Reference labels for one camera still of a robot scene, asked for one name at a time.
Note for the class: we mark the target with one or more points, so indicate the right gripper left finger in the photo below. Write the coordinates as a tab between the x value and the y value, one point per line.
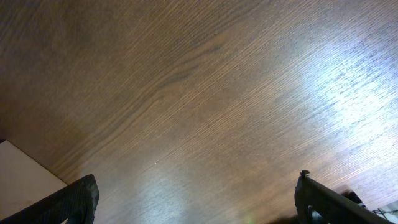
75	203

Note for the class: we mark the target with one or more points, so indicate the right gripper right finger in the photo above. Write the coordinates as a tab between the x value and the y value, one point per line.
316	203

